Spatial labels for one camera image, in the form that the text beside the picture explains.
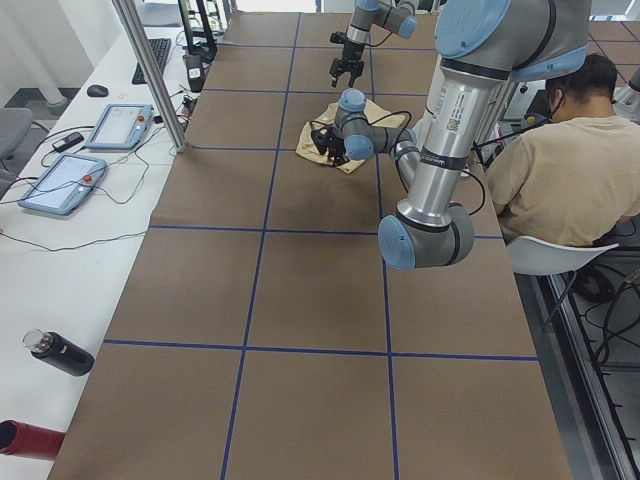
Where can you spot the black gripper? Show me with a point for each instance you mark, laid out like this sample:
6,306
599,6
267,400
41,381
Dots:
336,146
351,51

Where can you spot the blue teach pendant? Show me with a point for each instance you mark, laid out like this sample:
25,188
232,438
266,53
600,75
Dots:
64,185
120,127

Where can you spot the upper blue teach pendant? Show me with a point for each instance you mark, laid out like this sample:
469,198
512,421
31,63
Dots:
120,127

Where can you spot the lower blue teach pendant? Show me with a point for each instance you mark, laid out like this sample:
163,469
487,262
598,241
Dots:
64,185

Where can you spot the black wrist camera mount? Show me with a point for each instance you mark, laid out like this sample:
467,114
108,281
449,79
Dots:
338,37
322,138

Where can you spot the person in beige shirt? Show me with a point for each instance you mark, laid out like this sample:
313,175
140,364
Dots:
573,180

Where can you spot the black smartphone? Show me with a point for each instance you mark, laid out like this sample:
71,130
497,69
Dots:
67,142

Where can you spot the white plastic chair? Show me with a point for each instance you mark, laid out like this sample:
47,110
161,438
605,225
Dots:
534,257

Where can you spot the aluminium frame post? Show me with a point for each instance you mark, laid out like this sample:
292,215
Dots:
135,31

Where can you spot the black computer mouse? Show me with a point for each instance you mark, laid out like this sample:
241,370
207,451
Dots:
97,91

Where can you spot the black water bottle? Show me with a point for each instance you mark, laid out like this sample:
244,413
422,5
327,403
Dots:
59,352

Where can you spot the beige long sleeve shirt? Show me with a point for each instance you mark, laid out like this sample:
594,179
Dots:
307,149

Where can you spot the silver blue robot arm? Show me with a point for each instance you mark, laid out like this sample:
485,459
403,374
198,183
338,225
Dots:
399,19
481,44

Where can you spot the red cylinder bottle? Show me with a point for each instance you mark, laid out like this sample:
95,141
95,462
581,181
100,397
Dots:
29,441

